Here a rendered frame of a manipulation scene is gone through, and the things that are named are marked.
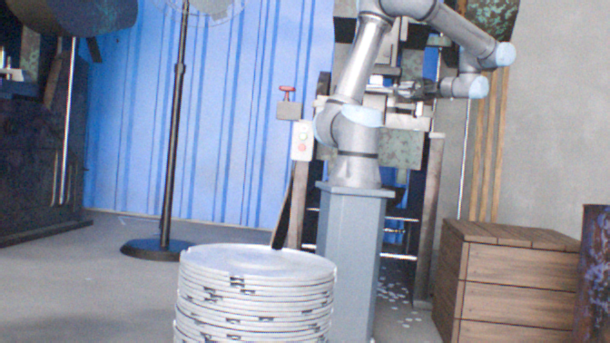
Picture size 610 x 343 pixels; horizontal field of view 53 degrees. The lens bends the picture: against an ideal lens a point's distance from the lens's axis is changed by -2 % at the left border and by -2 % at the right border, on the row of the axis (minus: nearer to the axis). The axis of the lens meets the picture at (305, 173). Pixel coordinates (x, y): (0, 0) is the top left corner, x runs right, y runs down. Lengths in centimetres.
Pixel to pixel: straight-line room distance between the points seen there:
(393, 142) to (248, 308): 139
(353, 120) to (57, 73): 183
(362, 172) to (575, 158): 235
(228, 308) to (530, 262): 102
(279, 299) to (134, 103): 301
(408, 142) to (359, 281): 75
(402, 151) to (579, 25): 192
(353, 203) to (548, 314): 63
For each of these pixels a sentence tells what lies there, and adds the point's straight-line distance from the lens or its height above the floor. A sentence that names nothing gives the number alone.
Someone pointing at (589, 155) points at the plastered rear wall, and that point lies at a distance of 393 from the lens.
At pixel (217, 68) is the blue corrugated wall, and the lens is 381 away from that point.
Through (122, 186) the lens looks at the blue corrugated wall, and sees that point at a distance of 395.
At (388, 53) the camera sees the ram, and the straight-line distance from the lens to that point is 246.
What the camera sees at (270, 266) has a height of 34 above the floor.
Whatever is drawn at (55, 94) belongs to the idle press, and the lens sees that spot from 318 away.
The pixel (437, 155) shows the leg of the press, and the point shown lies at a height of 56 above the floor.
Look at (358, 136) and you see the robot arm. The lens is 172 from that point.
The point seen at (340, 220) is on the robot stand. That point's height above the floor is 36.
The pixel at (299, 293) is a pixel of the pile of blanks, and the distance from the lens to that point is 105.
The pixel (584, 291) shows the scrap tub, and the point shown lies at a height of 29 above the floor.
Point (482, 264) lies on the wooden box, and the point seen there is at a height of 27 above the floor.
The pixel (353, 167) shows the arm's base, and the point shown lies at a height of 51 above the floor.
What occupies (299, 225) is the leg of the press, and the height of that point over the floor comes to 25.
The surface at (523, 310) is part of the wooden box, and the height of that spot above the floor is 15.
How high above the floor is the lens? 56
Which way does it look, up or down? 3 degrees down
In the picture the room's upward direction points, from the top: 6 degrees clockwise
